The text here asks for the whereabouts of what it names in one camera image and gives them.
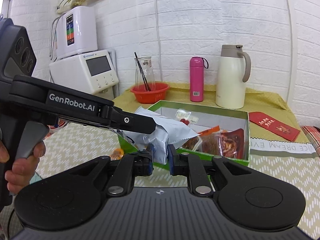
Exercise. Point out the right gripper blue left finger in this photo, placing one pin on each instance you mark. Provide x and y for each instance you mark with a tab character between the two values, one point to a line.
125	170

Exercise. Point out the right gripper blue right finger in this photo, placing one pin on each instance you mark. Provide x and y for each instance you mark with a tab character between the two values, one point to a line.
191	167

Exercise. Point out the orange clear nut bag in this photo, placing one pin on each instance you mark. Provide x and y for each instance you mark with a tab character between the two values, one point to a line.
207	142

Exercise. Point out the white blue snack bag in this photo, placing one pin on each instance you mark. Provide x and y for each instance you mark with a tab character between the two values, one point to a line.
167	131

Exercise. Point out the dark brown snack bag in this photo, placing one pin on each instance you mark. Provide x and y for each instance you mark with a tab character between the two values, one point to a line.
232	143

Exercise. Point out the red sausage stick pack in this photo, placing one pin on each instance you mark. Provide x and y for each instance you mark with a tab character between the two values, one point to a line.
186	117

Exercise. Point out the small orange jelly cup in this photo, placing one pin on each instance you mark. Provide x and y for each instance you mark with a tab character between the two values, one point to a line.
117	154

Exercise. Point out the green cardboard box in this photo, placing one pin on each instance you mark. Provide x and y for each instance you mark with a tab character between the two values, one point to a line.
201	130

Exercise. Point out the white water dispenser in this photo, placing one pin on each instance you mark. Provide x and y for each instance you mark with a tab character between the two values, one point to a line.
93	73

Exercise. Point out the red plastic basket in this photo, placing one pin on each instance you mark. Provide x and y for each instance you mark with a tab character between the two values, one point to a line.
150	97

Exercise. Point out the red envelope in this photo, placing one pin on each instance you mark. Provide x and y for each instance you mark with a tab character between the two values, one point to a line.
274	126

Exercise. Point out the white water purifier unit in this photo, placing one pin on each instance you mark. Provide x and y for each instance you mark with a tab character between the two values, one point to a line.
76	32

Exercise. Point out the pink thermos bottle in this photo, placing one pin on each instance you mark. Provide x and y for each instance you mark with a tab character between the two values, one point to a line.
197	65

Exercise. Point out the clear glass carafe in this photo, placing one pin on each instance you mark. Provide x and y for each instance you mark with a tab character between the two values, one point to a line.
146	64

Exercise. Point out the cream thermos jug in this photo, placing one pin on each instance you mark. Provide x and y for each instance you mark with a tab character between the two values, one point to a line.
233	73

